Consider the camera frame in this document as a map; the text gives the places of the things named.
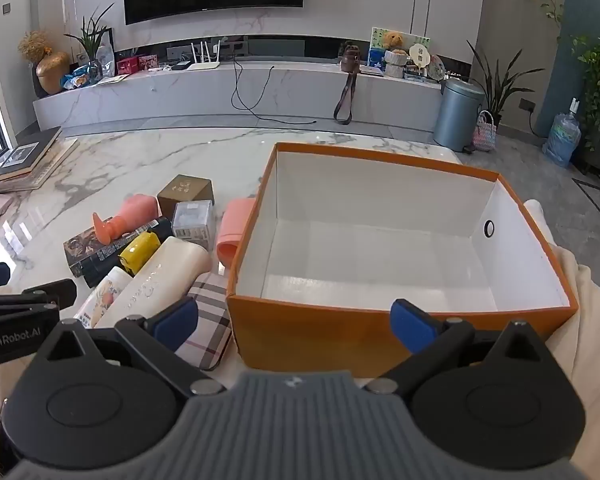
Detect gold brown box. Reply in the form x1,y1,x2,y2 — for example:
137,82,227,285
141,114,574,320
156,174,215,218

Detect dark printed box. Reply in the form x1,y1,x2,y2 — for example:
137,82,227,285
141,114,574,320
62,217,173,278

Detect pink woven bag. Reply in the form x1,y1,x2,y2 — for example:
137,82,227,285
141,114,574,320
472,110,497,153

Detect pink cylinder cup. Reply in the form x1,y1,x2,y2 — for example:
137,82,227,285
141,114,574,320
216,197,257,276

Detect blue grey trash can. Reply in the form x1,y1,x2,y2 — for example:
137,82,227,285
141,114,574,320
433,78,487,153

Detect black cable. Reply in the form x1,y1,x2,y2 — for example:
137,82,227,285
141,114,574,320
230,55,317,126

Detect stack of books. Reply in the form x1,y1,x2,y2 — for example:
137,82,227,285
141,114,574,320
0,137,81,193

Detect green plant in glass vase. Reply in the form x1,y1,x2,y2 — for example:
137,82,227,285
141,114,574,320
64,2,116,83

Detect brown bottle bag with strap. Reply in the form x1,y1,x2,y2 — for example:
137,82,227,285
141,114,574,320
333,40,361,126

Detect white router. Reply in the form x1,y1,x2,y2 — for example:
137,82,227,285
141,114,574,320
186,40,222,71

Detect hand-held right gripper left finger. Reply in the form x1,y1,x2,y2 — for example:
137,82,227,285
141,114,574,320
32,296,227,395

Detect dark hardcover book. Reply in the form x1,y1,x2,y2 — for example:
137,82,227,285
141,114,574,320
0,126,63,183

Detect blue snack bag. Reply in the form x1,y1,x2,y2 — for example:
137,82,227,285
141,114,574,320
62,65,103,91

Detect golden vase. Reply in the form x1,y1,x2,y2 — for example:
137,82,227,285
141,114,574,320
35,51,71,95

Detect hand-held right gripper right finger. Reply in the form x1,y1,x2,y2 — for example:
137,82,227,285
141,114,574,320
367,298,556,395

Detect blue water jug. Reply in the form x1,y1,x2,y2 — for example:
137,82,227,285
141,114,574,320
542,99,582,168

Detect white marble tv console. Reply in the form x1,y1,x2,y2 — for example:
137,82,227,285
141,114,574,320
32,57,443,133

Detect clear plastic cube box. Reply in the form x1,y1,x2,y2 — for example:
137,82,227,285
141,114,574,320
171,200,216,252

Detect snake plant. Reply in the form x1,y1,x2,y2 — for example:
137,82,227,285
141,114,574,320
467,40,523,128

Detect white sock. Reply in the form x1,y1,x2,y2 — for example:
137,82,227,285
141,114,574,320
522,199,561,246

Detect dried flowers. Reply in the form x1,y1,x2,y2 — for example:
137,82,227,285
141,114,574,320
17,30,53,63

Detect white tube with peach label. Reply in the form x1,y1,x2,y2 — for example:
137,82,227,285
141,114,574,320
72,266,133,330

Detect yellow plastic case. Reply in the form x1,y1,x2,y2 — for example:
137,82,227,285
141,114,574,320
118,231,161,276

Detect pink plastic container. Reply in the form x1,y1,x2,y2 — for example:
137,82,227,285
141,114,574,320
92,193,162,248

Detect orange cardboard box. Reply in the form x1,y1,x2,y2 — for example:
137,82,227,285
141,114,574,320
226,142,579,378

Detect person's leg in cream pants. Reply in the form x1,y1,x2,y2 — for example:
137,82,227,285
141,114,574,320
545,245,600,461

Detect beige plaid wallet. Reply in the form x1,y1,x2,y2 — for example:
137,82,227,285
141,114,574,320
172,272,233,372

